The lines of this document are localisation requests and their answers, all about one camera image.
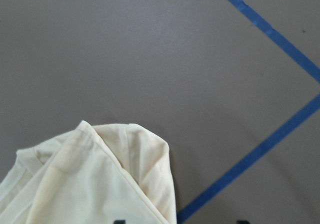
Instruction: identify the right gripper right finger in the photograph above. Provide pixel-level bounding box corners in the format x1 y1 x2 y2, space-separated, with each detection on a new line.
236 220 247 224

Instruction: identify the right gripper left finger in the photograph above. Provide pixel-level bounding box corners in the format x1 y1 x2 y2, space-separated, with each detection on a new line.
113 220 126 224

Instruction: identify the cream long-sleeve printed shirt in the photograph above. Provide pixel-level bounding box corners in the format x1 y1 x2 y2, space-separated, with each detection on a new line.
0 121 177 224

